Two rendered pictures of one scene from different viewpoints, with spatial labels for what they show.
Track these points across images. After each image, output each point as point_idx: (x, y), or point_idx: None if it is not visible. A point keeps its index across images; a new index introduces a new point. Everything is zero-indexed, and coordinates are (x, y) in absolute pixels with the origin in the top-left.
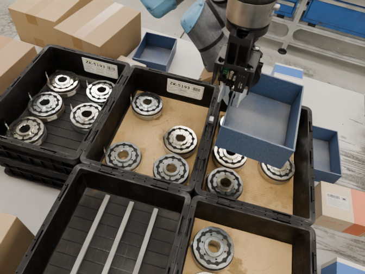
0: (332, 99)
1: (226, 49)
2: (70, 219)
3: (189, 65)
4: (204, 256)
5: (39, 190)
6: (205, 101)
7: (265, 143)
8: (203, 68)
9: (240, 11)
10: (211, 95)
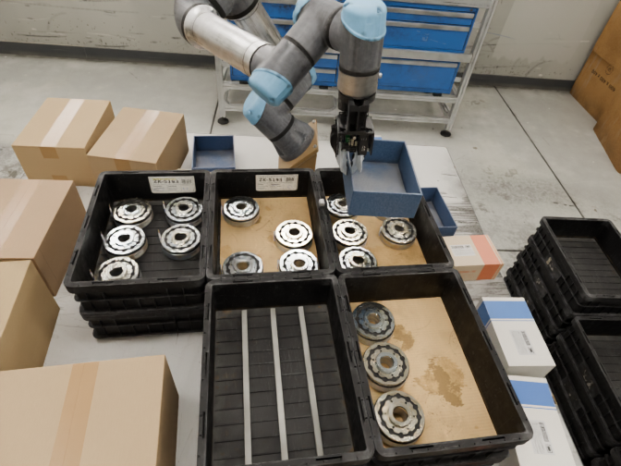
0: (419, 159)
1: (341, 120)
2: (214, 347)
3: (257, 162)
4: (369, 330)
5: (147, 343)
6: (301, 190)
7: (396, 195)
8: (278, 160)
9: (355, 84)
10: (306, 182)
